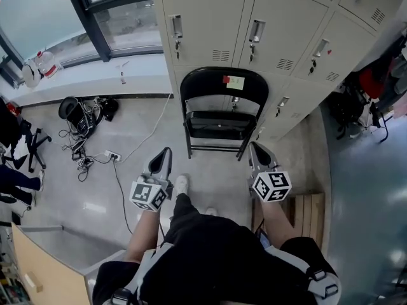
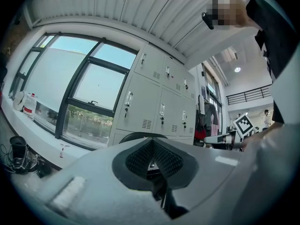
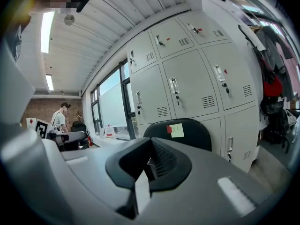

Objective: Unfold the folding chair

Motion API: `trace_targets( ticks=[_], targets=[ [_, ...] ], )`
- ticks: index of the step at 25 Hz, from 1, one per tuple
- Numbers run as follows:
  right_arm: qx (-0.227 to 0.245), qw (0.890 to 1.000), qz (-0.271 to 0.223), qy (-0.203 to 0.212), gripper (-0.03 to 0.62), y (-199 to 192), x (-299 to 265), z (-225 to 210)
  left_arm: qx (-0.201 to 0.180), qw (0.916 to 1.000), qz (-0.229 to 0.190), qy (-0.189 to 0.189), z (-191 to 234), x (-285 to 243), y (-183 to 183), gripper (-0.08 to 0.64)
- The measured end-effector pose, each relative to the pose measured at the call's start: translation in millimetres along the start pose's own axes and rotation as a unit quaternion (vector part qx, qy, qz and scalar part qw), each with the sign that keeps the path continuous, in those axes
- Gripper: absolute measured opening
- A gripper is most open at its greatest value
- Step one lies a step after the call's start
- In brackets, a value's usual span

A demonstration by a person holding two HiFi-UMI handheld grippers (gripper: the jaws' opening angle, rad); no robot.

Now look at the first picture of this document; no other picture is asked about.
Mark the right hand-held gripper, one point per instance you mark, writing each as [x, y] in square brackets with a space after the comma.
[271, 186]

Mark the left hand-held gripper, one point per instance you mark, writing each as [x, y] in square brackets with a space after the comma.
[149, 193]

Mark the black folding chair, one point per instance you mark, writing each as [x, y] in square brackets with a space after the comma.
[224, 124]

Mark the person's left forearm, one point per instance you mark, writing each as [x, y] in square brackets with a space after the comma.
[143, 234]

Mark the person's right forearm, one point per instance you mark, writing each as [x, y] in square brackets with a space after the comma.
[278, 224]

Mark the black office chair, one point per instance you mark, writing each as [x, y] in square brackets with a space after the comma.
[33, 148]

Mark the person's white shoe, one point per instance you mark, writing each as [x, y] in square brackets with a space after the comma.
[182, 184]
[212, 211]

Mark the white power strip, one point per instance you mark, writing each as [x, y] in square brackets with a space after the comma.
[113, 155]

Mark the wooden slat pallet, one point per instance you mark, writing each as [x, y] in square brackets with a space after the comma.
[306, 214]

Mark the small black bag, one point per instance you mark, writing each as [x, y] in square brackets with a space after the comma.
[111, 108]

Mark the yellow sticky note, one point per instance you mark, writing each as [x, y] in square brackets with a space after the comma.
[236, 83]

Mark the red tape piece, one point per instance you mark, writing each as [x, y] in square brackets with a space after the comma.
[226, 79]

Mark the small bottle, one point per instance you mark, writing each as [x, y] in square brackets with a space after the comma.
[122, 78]

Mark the black backpack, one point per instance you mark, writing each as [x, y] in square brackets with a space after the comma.
[346, 110]

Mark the black round device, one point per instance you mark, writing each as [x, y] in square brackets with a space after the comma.
[71, 110]

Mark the grey windowsill ledge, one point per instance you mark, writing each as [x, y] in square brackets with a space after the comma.
[95, 81]

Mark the person's black clothing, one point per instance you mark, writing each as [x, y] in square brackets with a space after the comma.
[219, 259]

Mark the grey metal locker cabinet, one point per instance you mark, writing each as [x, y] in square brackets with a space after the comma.
[270, 27]

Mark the red bag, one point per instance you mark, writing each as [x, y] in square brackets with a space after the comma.
[372, 83]

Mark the clear plastic water jug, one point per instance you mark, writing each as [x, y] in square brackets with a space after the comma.
[47, 63]

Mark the light wooden cabinet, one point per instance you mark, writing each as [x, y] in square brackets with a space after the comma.
[47, 265]

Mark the white plastic bag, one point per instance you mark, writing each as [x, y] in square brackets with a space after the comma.
[30, 73]

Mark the dark window frame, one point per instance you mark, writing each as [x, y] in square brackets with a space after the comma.
[92, 14]

